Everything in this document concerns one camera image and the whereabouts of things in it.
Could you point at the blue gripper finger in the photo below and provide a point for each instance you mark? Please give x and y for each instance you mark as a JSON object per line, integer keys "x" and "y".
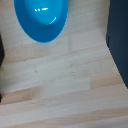
{"x": 1, "y": 53}

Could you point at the blue plastic bowl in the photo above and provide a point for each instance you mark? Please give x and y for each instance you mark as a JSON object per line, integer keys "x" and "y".
{"x": 41, "y": 25}

